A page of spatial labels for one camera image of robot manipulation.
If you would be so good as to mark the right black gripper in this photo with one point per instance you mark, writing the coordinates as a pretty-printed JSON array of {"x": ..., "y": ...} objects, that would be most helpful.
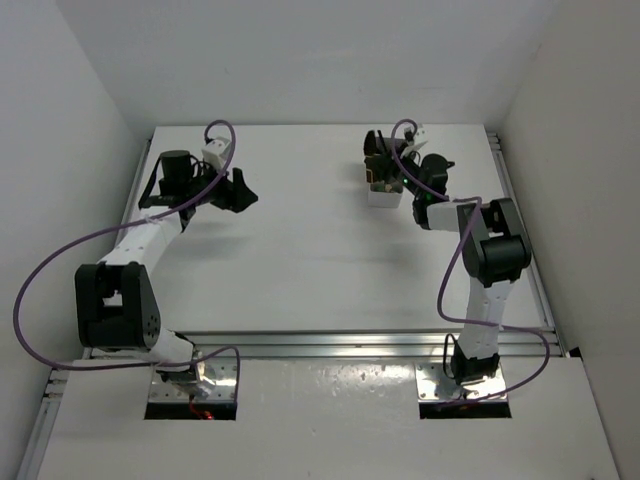
[{"x": 411, "y": 156}]

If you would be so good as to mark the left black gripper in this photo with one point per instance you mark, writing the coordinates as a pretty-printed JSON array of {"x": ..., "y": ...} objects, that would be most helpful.
[{"x": 239, "y": 195}]

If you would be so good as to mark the black fan makeup brush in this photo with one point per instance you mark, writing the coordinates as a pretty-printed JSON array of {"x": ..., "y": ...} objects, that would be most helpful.
[{"x": 371, "y": 146}]

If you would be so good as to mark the black gold lipstick case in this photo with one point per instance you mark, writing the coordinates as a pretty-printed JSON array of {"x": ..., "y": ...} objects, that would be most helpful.
[{"x": 376, "y": 167}]

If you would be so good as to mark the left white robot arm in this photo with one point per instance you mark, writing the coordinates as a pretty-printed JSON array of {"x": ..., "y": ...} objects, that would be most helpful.
[{"x": 116, "y": 307}]

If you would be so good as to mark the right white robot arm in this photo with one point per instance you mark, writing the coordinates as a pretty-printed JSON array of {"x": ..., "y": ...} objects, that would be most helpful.
[{"x": 495, "y": 250}]

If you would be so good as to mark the white compartment organizer box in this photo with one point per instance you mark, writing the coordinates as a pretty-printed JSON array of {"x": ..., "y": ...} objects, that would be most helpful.
[{"x": 381, "y": 198}]

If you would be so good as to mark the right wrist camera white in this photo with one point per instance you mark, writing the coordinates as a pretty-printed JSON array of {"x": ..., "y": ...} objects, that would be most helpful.
[{"x": 415, "y": 137}]

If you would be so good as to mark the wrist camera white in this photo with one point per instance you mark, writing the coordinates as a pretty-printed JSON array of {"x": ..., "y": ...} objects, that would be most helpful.
[
  {"x": 415, "y": 137},
  {"x": 215, "y": 153}
]

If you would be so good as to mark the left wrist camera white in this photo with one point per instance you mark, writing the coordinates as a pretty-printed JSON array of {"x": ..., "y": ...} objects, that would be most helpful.
[{"x": 215, "y": 153}]

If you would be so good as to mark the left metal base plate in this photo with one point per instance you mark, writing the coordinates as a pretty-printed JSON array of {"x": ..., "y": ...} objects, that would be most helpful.
[{"x": 213, "y": 381}]

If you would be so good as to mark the metal base plate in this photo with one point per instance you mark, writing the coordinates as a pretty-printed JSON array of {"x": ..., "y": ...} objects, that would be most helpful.
[
  {"x": 213, "y": 381},
  {"x": 435, "y": 387}
]

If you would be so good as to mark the aluminium table frame rail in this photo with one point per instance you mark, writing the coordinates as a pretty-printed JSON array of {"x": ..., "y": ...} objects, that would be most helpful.
[{"x": 347, "y": 344}]

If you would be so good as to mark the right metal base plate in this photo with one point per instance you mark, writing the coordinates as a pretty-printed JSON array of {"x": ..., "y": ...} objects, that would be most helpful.
[{"x": 435, "y": 387}]

